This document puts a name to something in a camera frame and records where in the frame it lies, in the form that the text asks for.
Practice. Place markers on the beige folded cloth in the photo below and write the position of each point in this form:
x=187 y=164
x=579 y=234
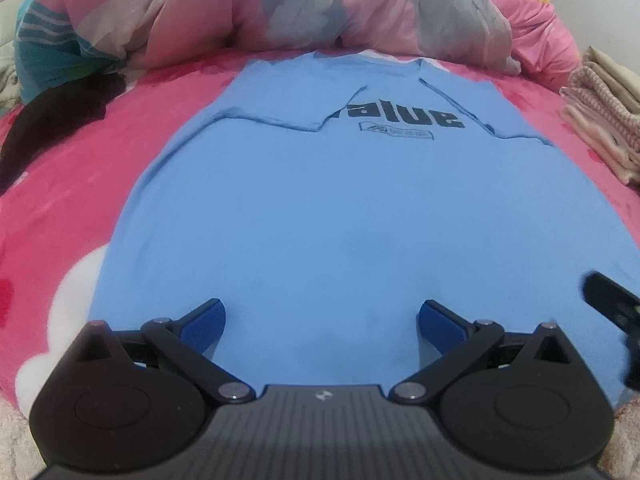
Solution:
x=617 y=75

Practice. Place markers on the pink floral fleece blanket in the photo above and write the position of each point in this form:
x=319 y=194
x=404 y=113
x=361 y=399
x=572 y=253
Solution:
x=65 y=200

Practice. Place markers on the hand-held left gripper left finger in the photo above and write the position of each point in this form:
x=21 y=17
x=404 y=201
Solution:
x=205 y=322

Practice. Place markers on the black garment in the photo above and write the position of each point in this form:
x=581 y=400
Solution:
x=55 y=120

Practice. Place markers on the pink grey floral quilt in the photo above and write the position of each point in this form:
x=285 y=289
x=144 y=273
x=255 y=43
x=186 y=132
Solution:
x=250 y=5

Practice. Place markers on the blue t-shirt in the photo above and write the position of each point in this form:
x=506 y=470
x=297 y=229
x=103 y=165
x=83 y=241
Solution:
x=325 y=210

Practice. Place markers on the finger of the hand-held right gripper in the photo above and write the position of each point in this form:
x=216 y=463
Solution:
x=615 y=300

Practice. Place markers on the pink striped folded cloth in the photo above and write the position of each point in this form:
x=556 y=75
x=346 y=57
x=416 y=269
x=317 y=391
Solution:
x=605 y=125

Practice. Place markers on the white patterned bedding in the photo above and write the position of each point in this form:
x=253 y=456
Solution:
x=7 y=75

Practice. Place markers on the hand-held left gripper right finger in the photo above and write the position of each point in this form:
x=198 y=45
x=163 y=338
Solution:
x=437 y=322

